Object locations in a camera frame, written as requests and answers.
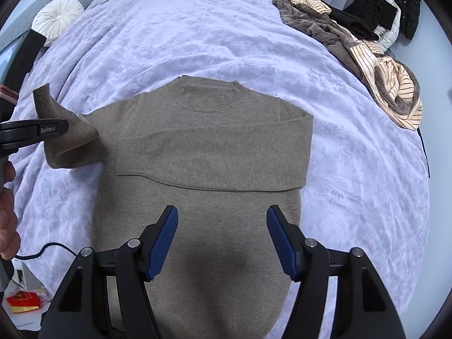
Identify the black garment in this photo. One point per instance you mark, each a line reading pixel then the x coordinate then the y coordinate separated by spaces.
pixel 370 10

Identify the white round cushion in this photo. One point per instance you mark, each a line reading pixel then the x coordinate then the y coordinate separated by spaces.
pixel 58 16

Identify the brown striped plush garment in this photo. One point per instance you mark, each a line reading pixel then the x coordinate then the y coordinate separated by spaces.
pixel 356 46

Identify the white puffer jacket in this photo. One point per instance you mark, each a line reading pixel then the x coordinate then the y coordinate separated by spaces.
pixel 390 24

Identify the brown knit sweater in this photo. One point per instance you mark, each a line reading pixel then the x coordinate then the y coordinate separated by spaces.
pixel 212 155

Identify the lavender plush blanket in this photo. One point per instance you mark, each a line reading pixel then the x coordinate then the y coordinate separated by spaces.
pixel 212 35

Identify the pink flat object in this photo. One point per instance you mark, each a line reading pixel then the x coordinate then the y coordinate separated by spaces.
pixel 7 93

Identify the person's left hand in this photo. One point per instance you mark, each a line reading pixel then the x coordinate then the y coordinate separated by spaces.
pixel 9 226

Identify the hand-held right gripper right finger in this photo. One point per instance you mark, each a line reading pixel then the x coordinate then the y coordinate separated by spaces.
pixel 282 243

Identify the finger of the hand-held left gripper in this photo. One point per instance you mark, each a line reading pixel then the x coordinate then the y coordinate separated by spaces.
pixel 42 130

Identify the red box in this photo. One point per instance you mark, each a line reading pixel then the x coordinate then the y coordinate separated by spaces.
pixel 24 302

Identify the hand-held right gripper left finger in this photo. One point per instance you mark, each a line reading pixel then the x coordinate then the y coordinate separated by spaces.
pixel 162 242

